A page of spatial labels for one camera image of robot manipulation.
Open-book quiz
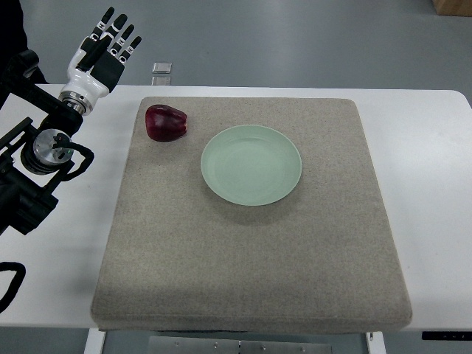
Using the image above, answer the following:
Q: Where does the red apple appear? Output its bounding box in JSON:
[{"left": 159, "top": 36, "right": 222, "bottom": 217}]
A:
[{"left": 145, "top": 105, "right": 187, "bottom": 142}]

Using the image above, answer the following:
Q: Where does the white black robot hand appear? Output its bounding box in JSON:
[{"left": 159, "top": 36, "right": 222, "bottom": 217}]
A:
[{"left": 59, "top": 7, "right": 142, "bottom": 115}]

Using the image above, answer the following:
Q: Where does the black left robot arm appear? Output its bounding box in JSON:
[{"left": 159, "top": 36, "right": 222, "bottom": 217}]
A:
[{"left": 1, "top": 49, "right": 94, "bottom": 235}]

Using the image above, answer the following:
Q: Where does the light green plate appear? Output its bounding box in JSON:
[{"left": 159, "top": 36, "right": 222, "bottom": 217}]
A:
[{"left": 200, "top": 125, "right": 302, "bottom": 207}]

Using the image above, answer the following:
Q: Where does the white table leg frame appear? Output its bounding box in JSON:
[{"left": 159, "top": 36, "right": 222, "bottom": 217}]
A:
[{"left": 83, "top": 328, "right": 106, "bottom": 354}]

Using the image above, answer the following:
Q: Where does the beige fabric cushion mat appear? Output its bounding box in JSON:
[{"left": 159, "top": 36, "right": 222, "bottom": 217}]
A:
[{"left": 91, "top": 97, "right": 412, "bottom": 334}]

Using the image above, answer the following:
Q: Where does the lower floor outlet plate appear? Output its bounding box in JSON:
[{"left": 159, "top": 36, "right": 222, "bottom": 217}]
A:
[{"left": 151, "top": 76, "right": 171, "bottom": 86}]

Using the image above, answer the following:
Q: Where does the cardboard box corner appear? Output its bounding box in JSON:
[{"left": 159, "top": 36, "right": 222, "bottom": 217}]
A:
[{"left": 432, "top": 0, "right": 472, "bottom": 17}]

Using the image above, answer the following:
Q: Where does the black braided cable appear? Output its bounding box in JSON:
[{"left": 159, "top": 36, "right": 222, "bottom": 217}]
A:
[{"left": 0, "top": 260, "right": 27, "bottom": 314}]

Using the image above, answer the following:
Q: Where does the black table control panel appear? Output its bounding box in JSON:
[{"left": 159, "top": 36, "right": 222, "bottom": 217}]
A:
[{"left": 421, "top": 331, "right": 471, "bottom": 341}]

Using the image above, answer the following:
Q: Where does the metal bracket under table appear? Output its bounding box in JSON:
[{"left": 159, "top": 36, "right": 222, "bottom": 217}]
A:
[{"left": 147, "top": 336, "right": 333, "bottom": 354}]

